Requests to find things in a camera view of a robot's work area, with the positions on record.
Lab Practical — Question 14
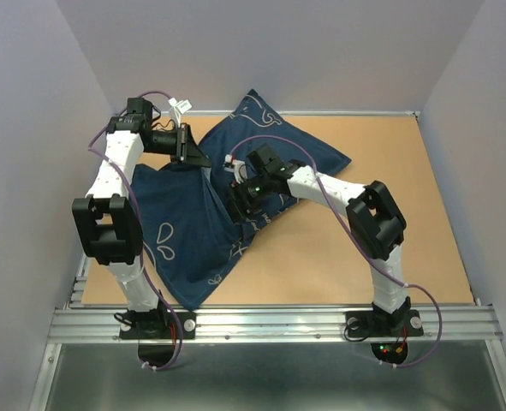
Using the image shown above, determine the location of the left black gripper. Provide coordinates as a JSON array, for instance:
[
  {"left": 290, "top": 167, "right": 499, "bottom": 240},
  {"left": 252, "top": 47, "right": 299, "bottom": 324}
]
[{"left": 144, "top": 122, "right": 211, "bottom": 167}]

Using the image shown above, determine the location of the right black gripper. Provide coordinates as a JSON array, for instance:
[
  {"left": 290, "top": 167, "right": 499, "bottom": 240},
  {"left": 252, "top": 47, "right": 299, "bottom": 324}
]
[{"left": 223, "top": 172, "right": 273, "bottom": 228}]

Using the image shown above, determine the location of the blue denim pillowcase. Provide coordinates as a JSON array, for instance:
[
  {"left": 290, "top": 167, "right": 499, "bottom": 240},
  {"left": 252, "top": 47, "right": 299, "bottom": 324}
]
[{"left": 132, "top": 90, "right": 351, "bottom": 311}]

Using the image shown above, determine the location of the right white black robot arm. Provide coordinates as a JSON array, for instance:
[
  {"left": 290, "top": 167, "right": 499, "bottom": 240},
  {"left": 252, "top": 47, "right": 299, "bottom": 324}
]
[{"left": 223, "top": 144, "right": 410, "bottom": 334}]

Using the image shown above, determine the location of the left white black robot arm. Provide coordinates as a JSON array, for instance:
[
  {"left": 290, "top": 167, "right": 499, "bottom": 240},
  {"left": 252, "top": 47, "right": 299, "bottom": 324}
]
[{"left": 72, "top": 95, "right": 211, "bottom": 337}]

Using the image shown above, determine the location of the grey metal front panel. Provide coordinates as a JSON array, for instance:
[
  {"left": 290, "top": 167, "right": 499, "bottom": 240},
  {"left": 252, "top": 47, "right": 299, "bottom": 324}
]
[{"left": 46, "top": 341, "right": 506, "bottom": 410}]

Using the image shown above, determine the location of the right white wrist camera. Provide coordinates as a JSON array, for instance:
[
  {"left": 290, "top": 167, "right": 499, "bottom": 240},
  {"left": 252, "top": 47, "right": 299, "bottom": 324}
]
[{"left": 223, "top": 154, "right": 247, "bottom": 183}]

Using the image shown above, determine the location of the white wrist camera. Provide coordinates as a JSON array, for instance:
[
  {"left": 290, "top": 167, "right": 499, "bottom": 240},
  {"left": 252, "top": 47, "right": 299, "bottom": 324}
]
[
  {"left": 168, "top": 98, "right": 193, "bottom": 128},
  {"left": 223, "top": 154, "right": 247, "bottom": 183}
]

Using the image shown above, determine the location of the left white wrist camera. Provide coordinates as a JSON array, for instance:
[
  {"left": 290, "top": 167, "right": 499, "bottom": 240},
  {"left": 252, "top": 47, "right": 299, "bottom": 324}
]
[{"left": 168, "top": 98, "right": 193, "bottom": 128}]

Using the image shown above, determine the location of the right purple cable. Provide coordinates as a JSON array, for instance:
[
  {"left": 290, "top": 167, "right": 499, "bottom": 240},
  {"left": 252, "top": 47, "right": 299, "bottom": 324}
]
[{"left": 229, "top": 135, "right": 443, "bottom": 370}]

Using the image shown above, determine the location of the purple cable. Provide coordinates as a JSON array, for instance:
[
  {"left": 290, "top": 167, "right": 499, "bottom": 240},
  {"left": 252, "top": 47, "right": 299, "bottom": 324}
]
[
  {"left": 87, "top": 89, "right": 183, "bottom": 372},
  {"left": 229, "top": 135, "right": 443, "bottom": 370}
]

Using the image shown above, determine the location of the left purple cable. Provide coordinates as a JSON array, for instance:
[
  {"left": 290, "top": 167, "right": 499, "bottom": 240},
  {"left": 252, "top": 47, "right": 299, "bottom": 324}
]
[{"left": 87, "top": 89, "right": 183, "bottom": 372}]

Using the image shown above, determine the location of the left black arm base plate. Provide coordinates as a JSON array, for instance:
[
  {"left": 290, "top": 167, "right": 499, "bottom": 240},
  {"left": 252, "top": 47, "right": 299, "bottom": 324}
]
[{"left": 113, "top": 310, "right": 197, "bottom": 340}]

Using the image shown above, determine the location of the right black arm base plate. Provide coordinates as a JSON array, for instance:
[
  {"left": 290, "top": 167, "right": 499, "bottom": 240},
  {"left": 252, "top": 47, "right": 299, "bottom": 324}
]
[{"left": 345, "top": 310, "right": 424, "bottom": 341}]

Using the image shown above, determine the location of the front aluminium extrusion rail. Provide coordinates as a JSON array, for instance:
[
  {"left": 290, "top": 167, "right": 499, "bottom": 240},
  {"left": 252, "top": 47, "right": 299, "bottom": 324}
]
[{"left": 48, "top": 305, "right": 503, "bottom": 344}]

